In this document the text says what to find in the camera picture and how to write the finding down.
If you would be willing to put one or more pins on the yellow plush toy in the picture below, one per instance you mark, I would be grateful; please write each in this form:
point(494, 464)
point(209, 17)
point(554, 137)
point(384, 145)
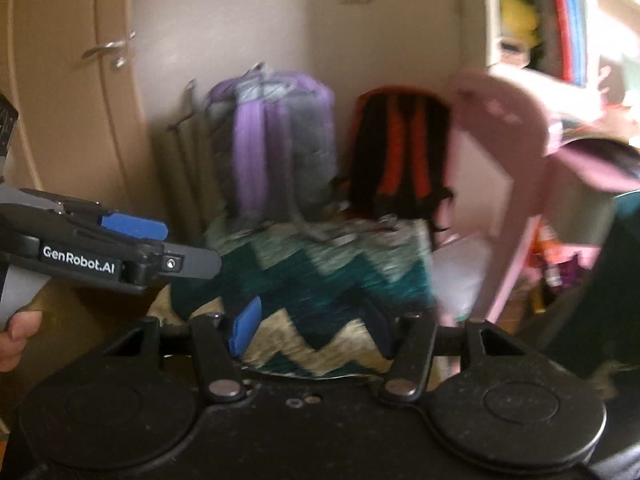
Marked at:
point(520, 17)

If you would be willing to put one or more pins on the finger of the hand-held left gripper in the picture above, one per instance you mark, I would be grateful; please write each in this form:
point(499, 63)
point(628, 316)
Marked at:
point(197, 265)
point(132, 225)

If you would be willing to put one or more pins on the folded metal frame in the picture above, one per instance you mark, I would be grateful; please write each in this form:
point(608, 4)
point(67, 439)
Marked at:
point(185, 170)

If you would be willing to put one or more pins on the person's left hand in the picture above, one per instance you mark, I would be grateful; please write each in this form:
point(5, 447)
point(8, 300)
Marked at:
point(20, 330)

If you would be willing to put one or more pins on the white bookshelf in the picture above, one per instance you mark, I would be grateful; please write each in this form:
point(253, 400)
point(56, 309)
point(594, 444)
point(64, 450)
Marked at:
point(492, 20)

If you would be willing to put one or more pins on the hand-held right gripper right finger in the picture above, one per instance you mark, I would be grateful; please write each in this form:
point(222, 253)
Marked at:
point(380, 332)

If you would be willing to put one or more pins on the red black backpack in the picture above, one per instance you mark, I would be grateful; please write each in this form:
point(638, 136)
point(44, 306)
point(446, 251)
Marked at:
point(395, 160)

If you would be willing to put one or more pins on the cream door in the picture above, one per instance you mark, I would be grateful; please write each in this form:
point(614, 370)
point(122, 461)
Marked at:
point(60, 85)

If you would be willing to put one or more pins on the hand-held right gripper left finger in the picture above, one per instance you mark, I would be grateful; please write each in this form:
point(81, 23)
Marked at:
point(245, 330)

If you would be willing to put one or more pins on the purple grey backpack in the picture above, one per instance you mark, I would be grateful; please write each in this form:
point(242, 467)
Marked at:
point(300, 150)

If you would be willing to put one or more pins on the teal white zigzag quilt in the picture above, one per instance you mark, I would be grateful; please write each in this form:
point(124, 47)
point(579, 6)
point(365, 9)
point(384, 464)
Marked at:
point(320, 280)

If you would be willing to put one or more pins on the row of books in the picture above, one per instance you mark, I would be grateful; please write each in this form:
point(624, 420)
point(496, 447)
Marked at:
point(570, 25)

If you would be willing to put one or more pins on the pink desk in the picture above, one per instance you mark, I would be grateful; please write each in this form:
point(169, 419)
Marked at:
point(510, 125)

